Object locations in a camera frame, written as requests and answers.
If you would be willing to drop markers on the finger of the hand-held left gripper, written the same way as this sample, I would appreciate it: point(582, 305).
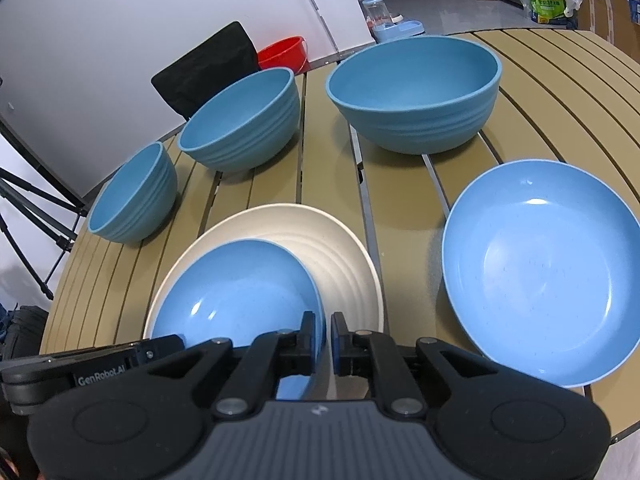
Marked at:
point(157, 349)

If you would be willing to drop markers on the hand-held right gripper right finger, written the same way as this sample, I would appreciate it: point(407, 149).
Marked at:
point(336, 350)

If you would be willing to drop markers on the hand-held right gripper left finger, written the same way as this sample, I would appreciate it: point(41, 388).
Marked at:
point(320, 345)

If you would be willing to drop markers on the cream plate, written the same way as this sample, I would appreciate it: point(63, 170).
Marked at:
point(330, 250)

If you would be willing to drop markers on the shallow light blue plate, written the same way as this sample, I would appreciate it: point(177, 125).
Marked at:
point(235, 290)
point(540, 270)

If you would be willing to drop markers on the deep blue ribbed bowl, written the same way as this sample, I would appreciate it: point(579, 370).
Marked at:
point(132, 195)
point(240, 110)
point(415, 80)

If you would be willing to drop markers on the black tripod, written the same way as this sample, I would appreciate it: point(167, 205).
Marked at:
point(64, 242)

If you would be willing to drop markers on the black folding chair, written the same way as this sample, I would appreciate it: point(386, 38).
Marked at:
point(210, 70)

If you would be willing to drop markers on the red plastic bucket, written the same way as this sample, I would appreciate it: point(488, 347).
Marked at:
point(282, 55)

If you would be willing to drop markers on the blue pet feeder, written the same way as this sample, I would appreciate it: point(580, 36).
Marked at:
point(395, 30)

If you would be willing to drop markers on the green bag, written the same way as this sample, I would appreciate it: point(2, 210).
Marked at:
point(547, 5)

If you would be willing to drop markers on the large taped cardboard box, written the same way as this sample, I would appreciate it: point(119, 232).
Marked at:
point(620, 15)

